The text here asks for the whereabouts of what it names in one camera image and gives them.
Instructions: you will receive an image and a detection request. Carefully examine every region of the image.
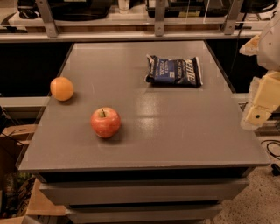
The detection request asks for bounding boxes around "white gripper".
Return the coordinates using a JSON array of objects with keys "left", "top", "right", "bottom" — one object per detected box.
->
[{"left": 239, "top": 12, "right": 280, "bottom": 126}]

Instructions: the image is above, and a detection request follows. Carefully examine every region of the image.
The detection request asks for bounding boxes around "blue chip bag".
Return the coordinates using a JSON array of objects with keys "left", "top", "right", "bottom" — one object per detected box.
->
[{"left": 145, "top": 55, "right": 203, "bottom": 88}]

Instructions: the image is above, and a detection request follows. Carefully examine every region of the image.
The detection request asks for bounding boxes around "red apple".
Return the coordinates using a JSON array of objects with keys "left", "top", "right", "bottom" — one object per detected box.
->
[{"left": 90, "top": 107, "right": 121, "bottom": 138}]

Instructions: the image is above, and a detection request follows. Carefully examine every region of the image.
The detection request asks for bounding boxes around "grey upper drawer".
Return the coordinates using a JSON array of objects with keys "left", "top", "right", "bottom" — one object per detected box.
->
[{"left": 39, "top": 178, "right": 249, "bottom": 206}]

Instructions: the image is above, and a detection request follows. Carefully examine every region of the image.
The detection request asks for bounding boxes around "grey drawer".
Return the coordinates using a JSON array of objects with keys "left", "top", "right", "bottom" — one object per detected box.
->
[
  {"left": 66, "top": 204, "right": 221, "bottom": 224},
  {"left": 39, "top": 178, "right": 249, "bottom": 206}
]

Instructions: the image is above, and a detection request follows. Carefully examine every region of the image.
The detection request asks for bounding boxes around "grey lower drawer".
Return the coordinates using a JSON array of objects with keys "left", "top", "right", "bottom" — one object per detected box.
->
[{"left": 66, "top": 204, "right": 221, "bottom": 224}]

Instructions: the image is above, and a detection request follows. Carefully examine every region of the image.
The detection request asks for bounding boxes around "orange fruit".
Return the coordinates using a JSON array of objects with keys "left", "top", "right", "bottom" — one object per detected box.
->
[{"left": 50, "top": 77, "right": 74, "bottom": 101}]

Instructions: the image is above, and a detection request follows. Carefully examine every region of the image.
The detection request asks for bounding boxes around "black bin on shelf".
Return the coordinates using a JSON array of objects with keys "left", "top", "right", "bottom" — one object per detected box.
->
[{"left": 48, "top": 0, "right": 114, "bottom": 21}]

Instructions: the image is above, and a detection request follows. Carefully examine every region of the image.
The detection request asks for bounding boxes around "metal shelf rack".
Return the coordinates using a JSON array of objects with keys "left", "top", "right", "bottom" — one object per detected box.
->
[{"left": 0, "top": 0, "right": 264, "bottom": 43}]

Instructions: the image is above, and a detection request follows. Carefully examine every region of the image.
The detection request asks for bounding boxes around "cardboard box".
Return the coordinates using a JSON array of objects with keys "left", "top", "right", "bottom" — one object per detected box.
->
[{"left": 0, "top": 124, "right": 37, "bottom": 182}]

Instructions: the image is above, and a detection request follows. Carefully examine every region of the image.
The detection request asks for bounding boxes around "black cable on floor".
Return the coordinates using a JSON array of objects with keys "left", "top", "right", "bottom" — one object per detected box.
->
[{"left": 260, "top": 139, "right": 280, "bottom": 177}]

